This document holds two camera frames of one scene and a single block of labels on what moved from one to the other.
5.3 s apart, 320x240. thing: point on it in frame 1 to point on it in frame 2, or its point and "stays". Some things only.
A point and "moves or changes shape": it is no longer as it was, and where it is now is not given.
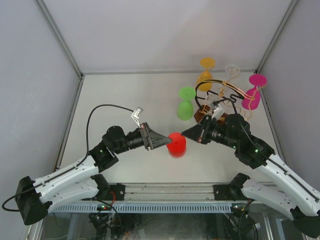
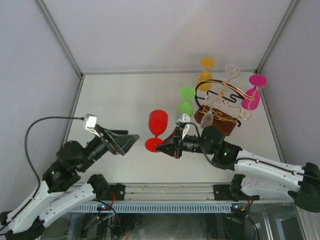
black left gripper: (152, 140) to (118, 141)
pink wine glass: (251, 99) stays
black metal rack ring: (240, 96) stays
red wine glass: (177, 147) moves or changes shape
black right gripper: (198, 132) to (170, 149)
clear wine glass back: (233, 70) stays
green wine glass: (185, 109) stays
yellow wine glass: (206, 62) stays
